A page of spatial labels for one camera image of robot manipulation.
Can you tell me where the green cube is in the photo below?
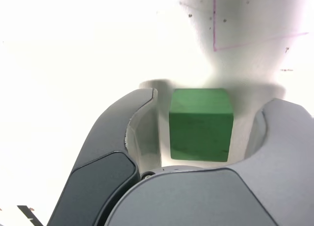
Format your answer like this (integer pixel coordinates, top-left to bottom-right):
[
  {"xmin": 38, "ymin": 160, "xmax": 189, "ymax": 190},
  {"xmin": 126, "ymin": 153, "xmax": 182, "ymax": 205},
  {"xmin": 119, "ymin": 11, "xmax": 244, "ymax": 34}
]
[{"xmin": 168, "ymin": 88, "xmax": 234, "ymax": 162}]

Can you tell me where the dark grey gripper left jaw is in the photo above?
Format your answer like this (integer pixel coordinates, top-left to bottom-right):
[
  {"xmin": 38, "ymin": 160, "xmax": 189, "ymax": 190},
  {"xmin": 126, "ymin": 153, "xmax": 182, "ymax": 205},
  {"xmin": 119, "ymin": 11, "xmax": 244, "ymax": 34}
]
[{"xmin": 46, "ymin": 88, "xmax": 162, "ymax": 226}]

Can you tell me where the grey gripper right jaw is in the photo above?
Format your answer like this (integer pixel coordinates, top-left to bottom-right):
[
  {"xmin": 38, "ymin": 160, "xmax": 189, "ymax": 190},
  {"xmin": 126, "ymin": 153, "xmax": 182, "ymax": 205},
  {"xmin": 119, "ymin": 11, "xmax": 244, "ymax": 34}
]
[{"xmin": 98, "ymin": 98, "xmax": 314, "ymax": 226}]

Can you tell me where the black tape strip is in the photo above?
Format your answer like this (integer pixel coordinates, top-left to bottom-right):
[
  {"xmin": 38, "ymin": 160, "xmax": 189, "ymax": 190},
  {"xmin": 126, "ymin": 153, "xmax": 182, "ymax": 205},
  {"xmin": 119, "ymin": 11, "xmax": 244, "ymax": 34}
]
[{"xmin": 16, "ymin": 205, "xmax": 41, "ymax": 226}]

